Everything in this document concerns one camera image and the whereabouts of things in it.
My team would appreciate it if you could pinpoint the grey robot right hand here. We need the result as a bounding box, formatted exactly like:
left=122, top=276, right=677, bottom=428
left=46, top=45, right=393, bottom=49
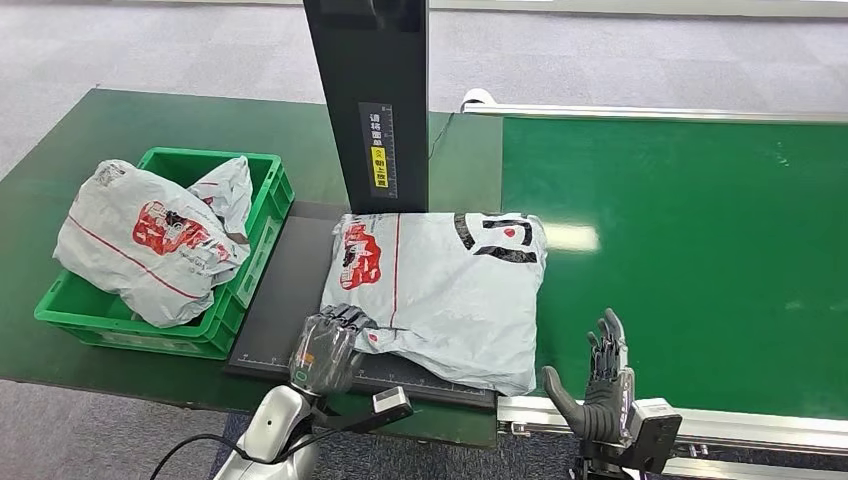
left=541, top=307, right=636, bottom=445

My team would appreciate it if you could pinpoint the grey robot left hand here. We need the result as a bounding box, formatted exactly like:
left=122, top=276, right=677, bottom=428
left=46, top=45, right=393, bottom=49
left=288, top=303, right=379, bottom=399

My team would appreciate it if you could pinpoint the grey mailer bag black logo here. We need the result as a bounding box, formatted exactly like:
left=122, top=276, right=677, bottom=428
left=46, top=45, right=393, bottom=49
left=319, top=211, right=549, bottom=397

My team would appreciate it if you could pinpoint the green conveyor belt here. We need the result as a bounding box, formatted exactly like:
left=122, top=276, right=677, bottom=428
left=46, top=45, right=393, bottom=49
left=496, top=115, right=848, bottom=422

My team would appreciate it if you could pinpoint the white conveyor roller cap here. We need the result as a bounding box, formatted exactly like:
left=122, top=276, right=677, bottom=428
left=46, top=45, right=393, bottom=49
left=461, top=87, right=497, bottom=113

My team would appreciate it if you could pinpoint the green plastic crate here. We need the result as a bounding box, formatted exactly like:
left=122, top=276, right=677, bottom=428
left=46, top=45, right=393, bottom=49
left=34, top=146, right=296, bottom=361

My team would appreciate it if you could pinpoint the black yellow ruler label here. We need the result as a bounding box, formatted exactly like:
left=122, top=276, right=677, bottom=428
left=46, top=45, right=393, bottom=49
left=358, top=101, right=399, bottom=200

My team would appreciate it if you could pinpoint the grey mailer bag red logo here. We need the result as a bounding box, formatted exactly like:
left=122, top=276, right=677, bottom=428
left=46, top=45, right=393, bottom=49
left=52, top=155, right=254, bottom=329

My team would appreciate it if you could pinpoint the black scanner column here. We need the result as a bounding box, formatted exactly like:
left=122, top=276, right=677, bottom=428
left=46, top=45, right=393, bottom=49
left=302, top=0, right=431, bottom=217

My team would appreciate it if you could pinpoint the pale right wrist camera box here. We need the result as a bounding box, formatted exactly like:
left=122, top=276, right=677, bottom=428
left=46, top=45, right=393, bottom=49
left=622, top=397, right=684, bottom=475

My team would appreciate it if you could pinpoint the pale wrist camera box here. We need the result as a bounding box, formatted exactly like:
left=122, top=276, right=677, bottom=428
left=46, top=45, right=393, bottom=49
left=622, top=397, right=684, bottom=475
left=370, top=386, right=415, bottom=420

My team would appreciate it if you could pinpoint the black scanner base plate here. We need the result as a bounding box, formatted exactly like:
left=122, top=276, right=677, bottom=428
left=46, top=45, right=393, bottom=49
left=225, top=200, right=501, bottom=409

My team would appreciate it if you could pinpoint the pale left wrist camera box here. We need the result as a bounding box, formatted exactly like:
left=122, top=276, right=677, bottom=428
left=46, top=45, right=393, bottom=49
left=370, top=386, right=415, bottom=420

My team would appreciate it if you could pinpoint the wide silver conveyor rail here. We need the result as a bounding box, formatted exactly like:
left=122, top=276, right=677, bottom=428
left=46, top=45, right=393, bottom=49
left=496, top=395, right=848, bottom=458

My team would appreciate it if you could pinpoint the thin black table cable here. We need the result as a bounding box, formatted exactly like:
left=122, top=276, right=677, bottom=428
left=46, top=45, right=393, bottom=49
left=427, top=111, right=458, bottom=160

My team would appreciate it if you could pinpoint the thin silver conveyor rail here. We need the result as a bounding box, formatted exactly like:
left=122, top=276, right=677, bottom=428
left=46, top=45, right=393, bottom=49
left=461, top=102, right=848, bottom=125

